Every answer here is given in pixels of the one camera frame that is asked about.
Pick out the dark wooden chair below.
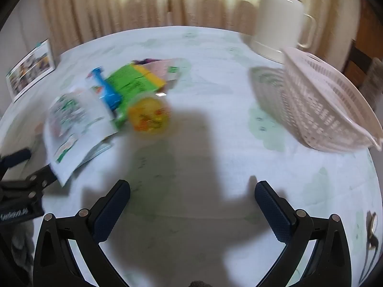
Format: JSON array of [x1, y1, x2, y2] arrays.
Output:
[[344, 37, 383, 110]]

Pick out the white printed snack packet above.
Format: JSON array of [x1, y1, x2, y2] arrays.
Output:
[[43, 88, 118, 187]]

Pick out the pink snack packet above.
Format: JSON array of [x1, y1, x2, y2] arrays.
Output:
[[146, 57, 192, 82]]

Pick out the yellow jelly cup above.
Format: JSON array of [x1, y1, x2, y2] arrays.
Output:
[[127, 94, 172, 134]]

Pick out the beige curtain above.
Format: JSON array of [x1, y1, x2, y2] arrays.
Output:
[[39, 0, 363, 73]]

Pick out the white thermos jug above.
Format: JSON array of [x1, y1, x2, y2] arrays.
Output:
[[250, 0, 318, 64]]

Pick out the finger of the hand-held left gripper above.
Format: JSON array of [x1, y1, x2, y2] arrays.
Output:
[[0, 148, 32, 181], [26, 165, 58, 200]]

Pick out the photo desk calendar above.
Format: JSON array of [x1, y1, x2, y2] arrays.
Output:
[[5, 38, 56, 103]]

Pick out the dark curved object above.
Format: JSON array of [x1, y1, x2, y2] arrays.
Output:
[[366, 211, 379, 251]]

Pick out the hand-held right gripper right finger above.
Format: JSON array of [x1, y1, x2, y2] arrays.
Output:
[[254, 181, 352, 287]]

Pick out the pale green printed tablecloth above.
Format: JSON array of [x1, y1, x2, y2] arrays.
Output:
[[0, 25, 383, 287]]

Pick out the blue snack packet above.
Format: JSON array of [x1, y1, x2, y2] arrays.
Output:
[[86, 67, 123, 117]]

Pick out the wooden door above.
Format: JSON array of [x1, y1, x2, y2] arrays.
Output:
[[356, 0, 383, 66]]

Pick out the pale pink plastic basket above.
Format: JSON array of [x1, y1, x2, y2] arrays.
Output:
[[250, 46, 383, 153]]

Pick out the grey fuzzy chair cover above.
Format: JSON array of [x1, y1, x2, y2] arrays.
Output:
[[363, 57, 383, 104]]

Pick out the green and yellow snack packet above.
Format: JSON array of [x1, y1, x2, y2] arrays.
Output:
[[106, 63, 167, 130]]

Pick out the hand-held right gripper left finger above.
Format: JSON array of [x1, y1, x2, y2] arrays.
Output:
[[32, 179, 131, 287]]

